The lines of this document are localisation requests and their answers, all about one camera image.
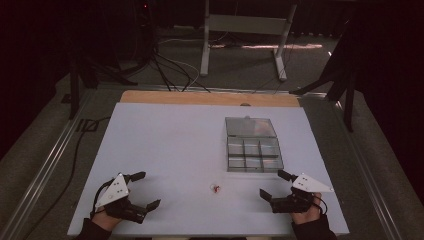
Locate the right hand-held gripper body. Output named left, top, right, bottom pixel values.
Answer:
left=270, top=172, right=335, bottom=214

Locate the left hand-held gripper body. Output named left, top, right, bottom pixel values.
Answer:
left=95, top=172, right=148, bottom=224

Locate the clear plastic compartment box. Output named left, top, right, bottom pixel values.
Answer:
left=224, top=115, right=285, bottom=174

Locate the person's left hand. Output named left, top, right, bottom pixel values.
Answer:
left=91, top=206, right=123, bottom=232

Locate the person's right hand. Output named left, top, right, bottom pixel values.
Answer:
left=290, top=192, right=323, bottom=225

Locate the white table board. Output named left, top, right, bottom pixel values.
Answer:
left=67, top=102, right=350, bottom=238

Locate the black metal stand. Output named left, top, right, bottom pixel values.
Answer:
left=289, top=18, right=359, bottom=133
left=68, top=49, right=139, bottom=120

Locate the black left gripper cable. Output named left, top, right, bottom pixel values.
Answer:
left=89, top=178, right=116, bottom=219

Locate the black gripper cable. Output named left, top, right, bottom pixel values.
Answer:
left=313, top=194, right=329, bottom=215
left=89, top=178, right=116, bottom=219

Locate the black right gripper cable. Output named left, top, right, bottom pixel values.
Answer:
left=313, top=194, right=329, bottom=215

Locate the black floor cable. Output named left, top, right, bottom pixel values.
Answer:
left=21, top=115, right=112, bottom=240

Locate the metal floor rail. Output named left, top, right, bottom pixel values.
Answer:
left=0, top=89, right=96, bottom=240
left=333, top=99, right=403, bottom=240

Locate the bundle of black floor cables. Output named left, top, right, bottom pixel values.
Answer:
left=148, top=44, right=212, bottom=93

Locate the white floor cable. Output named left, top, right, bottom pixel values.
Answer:
left=157, top=37, right=201, bottom=92

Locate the white metal desk frame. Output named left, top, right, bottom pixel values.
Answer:
left=199, top=0, right=298, bottom=82

